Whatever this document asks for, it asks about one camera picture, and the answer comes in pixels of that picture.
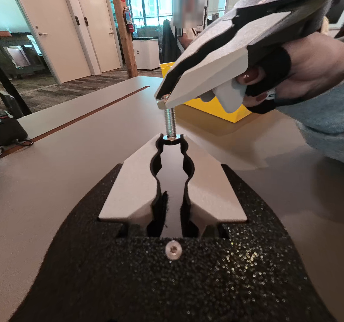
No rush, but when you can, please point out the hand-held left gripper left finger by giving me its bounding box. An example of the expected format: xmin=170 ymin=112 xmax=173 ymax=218
xmin=98 ymin=133 xmax=165 ymax=227

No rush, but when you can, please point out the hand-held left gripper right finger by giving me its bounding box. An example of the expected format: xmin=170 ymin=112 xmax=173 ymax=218
xmin=180 ymin=134 xmax=248 ymax=236

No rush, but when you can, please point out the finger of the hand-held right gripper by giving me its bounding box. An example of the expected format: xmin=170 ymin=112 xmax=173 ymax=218
xmin=164 ymin=11 xmax=292 ymax=114
xmin=154 ymin=12 xmax=238 ymax=101

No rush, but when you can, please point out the silver bolt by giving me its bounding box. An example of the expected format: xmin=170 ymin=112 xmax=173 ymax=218
xmin=156 ymin=93 xmax=177 ymax=138

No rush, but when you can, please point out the person's right forearm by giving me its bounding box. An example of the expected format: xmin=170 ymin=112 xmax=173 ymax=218
xmin=274 ymin=83 xmax=344 ymax=164

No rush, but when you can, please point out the person's right hand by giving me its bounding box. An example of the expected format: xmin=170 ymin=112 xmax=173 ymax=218
xmin=235 ymin=32 xmax=344 ymax=108

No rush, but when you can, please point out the black hanging jacket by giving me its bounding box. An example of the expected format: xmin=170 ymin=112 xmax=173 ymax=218
xmin=161 ymin=18 xmax=186 ymax=64

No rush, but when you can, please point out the yellow plastic bin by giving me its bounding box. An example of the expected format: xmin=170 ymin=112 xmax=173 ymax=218
xmin=160 ymin=61 xmax=253 ymax=124

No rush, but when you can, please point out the white recycling bin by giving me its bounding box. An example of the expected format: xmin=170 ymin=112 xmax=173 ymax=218
xmin=132 ymin=38 xmax=161 ymax=71

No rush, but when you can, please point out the grid pane window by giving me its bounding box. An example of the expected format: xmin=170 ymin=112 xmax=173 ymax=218
xmin=126 ymin=0 xmax=173 ymax=28

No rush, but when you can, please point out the red fire extinguisher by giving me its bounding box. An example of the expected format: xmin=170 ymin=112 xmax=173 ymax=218
xmin=123 ymin=6 xmax=134 ymax=33

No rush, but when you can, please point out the white door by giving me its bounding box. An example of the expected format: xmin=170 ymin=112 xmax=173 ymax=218
xmin=72 ymin=0 xmax=122 ymax=73
xmin=9 ymin=0 xmax=92 ymax=84

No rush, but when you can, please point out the black box device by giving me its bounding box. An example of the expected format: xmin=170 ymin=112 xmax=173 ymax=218
xmin=0 ymin=110 xmax=28 ymax=146

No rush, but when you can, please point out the dark wooden post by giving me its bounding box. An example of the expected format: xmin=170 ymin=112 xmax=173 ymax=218
xmin=109 ymin=0 xmax=138 ymax=78

